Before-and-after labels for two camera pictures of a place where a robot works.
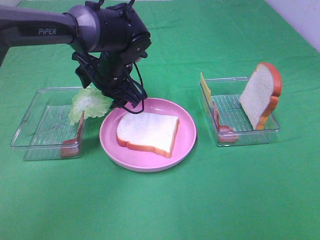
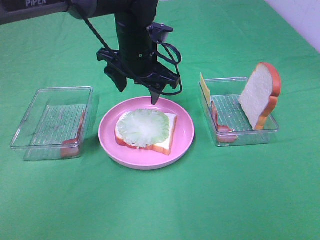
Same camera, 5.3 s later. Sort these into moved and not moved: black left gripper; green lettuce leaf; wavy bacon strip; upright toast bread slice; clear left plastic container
Moved: green lettuce leaf; black left gripper
Not moved: wavy bacon strip; clear left plastic container; upright toast bread slice
